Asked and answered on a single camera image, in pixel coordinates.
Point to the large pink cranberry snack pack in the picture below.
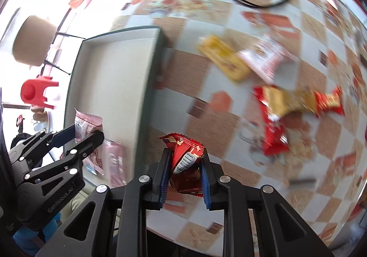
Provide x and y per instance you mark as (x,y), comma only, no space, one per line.
(265,56)

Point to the red gold snack wrapper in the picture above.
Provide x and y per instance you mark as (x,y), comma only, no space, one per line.
(329,102)

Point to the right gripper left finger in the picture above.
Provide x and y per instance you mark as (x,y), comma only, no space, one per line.
(147,192)

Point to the green rimmed white tray box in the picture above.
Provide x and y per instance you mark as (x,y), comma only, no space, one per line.
(114,77)

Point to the clear dark stick snack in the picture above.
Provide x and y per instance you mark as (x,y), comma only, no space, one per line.
(304,181)

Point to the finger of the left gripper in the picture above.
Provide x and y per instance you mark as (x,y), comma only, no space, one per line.
(72,159)
(29,153)

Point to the beige chair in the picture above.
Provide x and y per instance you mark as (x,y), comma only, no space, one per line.
(33,41)

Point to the small red candy pack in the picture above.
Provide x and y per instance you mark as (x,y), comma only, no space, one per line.
(187,154)

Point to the long gold snack bar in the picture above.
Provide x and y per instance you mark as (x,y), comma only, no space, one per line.
(280,102)

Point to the red plastic stool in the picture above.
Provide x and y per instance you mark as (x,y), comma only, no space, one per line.
(32,91)

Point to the yellow rice cracker pack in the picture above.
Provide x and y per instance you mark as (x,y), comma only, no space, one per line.
(224,57)

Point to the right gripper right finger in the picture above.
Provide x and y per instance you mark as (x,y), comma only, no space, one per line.
(222,192)

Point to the pink small candy pack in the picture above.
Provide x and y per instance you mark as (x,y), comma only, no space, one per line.
(114,153)

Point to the long red snack bar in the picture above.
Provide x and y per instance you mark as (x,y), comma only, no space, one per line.
(275,139)

